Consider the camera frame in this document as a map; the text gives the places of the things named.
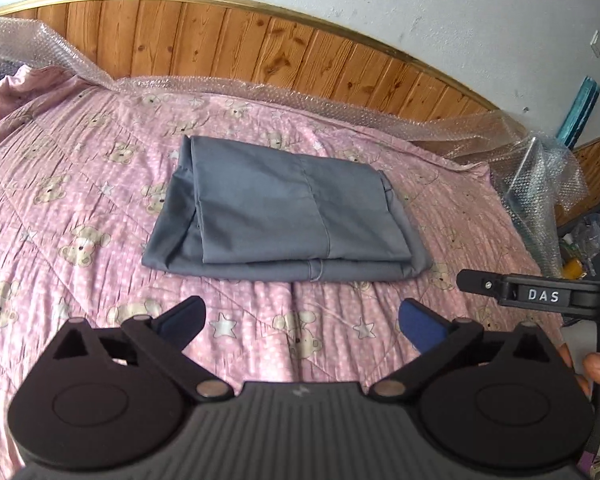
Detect pink bear print blanket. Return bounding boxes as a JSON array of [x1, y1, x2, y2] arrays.
[[0, 65, 564, 467]]

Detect clear bubble wrap sheet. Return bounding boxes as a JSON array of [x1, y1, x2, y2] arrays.
[[0, 15, 589, 222]]

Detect teal flat panel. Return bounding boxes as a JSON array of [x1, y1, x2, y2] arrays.
[[555, 76, 600, 151]]

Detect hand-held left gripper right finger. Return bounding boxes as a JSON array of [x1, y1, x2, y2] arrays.
[[369, 298, 557, 404]]

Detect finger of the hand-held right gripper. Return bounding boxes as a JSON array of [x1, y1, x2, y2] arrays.
[[456, 269, 503, 297]]

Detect wooden headboard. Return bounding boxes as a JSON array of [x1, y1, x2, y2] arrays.
[[0, 0, 507, 129]]

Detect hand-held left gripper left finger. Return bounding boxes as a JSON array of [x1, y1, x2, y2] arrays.
[[50, 296, 234, 404]]

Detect grey pants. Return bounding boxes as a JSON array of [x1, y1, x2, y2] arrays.
[[141, 135, 434, 284]]

